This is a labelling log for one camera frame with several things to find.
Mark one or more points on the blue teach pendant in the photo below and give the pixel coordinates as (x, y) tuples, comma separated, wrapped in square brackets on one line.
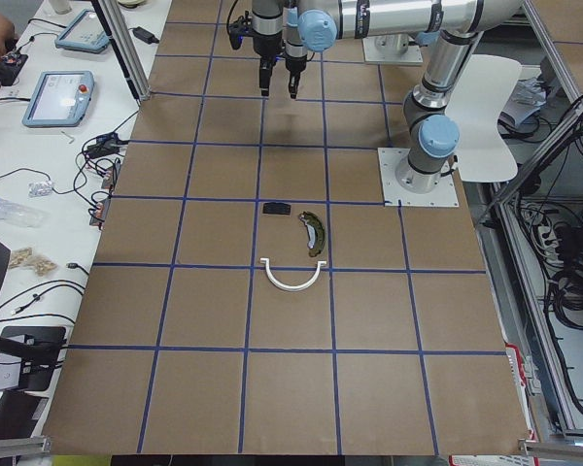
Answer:
[(84, 33), (60, 99)]

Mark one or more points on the green brake shoe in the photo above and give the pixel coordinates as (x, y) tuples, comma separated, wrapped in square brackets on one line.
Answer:
[(316, 233)]

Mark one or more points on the clear plastic water bottle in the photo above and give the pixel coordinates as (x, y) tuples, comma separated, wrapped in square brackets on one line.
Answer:
[(19, 215)]

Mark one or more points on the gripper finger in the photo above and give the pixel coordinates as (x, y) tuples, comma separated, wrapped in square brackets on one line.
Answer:
[(293, 84), (265, 70)]

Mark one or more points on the black power adapter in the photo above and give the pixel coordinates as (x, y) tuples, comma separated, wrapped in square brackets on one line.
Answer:
[(144, 35)]

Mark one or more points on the black brake pad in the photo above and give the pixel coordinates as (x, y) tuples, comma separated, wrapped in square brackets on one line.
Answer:
[(276, 209)]

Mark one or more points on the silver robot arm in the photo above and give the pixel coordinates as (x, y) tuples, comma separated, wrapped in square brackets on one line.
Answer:
[(458, 26), (268, 8)]

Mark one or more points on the aluminium frame post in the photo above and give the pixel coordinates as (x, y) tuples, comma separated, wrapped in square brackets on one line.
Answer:
[(114, 25)]

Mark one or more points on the bag of wooden pieces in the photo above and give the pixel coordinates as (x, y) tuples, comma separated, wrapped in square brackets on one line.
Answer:
[(27, 258)]

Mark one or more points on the far blue teach pendant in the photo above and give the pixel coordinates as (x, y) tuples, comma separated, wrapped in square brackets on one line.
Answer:
[(84, 33)]

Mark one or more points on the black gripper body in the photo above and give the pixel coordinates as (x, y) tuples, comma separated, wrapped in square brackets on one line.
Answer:
[(261, 47), (295, 64)]

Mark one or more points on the near blue teach pendant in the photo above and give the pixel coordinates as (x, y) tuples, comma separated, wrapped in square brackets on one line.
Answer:
[(60, 99)]

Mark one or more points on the white curved plastic bracket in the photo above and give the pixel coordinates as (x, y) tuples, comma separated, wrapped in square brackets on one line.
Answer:
[(292, 281)]

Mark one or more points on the white plastic chair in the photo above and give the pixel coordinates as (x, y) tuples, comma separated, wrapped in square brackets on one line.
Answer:
[(476, 102)]

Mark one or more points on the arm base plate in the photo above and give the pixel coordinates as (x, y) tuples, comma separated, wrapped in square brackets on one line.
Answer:
[(396, 49), (402, 186)]

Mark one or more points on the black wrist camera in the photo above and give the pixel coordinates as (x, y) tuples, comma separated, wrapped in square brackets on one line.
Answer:
[(238, 30)]

